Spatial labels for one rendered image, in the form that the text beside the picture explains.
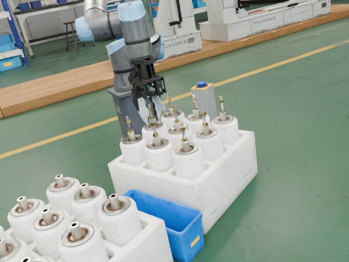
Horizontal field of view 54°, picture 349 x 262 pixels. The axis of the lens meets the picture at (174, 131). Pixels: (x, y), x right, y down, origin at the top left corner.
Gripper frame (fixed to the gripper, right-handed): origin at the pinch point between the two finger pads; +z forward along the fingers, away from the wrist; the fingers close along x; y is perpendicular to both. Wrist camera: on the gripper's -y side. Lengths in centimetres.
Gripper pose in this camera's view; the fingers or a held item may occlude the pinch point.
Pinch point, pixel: (151, 117)
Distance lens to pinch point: 110.3
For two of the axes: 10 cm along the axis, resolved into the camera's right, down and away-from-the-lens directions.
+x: 8.3, -3.4, 4.3
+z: 1.7, 9.0, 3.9
